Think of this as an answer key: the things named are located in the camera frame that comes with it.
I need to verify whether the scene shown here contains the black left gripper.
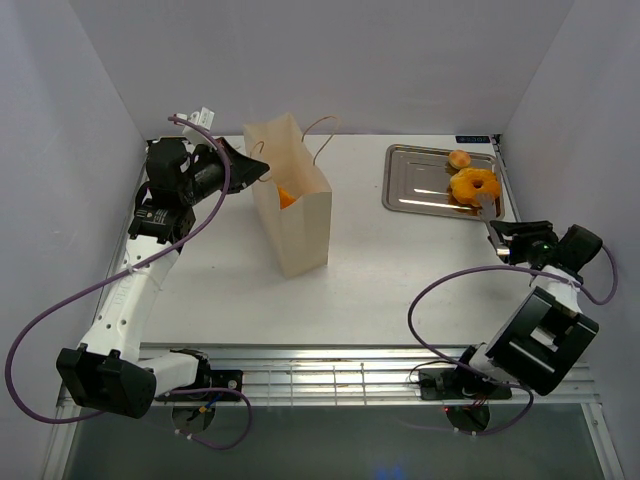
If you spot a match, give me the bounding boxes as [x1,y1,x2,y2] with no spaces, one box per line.
[180,137,270,206]

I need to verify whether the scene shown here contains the metal serving tongs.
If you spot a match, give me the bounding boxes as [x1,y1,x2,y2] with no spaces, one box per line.
[475,193,510,260]

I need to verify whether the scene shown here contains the scored baguette fake bread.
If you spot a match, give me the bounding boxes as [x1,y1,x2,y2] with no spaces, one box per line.
[277,185,297,210]

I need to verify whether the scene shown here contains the beige paper bag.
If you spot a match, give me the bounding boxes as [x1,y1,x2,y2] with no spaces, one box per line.
[243,113,333,278]

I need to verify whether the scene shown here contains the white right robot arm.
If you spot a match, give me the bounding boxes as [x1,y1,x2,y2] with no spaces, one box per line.
[451,220,603,397]

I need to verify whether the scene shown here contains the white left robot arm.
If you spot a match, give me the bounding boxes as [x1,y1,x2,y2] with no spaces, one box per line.
[56,137,270,419]

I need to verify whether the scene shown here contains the small round fake bun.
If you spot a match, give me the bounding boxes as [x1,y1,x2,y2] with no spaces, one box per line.
[448,150,472,170]

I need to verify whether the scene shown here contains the stainless steel tray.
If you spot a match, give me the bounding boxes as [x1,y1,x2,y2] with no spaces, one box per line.
[382,144,479,220]

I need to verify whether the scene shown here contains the ring shaped fake bread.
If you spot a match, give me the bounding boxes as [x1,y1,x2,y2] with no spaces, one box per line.
[449,167,501,207]

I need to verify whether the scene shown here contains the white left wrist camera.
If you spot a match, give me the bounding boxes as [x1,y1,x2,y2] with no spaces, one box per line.
[175,107,215,145]

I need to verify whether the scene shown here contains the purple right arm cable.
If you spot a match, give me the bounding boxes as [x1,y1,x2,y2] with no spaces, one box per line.
[399,242,619,436]

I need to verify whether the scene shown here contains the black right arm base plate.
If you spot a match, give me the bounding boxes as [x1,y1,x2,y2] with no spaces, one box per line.
[412,368,512,401]

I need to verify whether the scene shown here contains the aluminium table frame rail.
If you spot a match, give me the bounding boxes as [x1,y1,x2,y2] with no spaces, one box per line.
[39,135,626,480]

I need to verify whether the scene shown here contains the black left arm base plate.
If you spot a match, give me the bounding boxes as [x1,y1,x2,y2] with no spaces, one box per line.
[155,367,244,404]

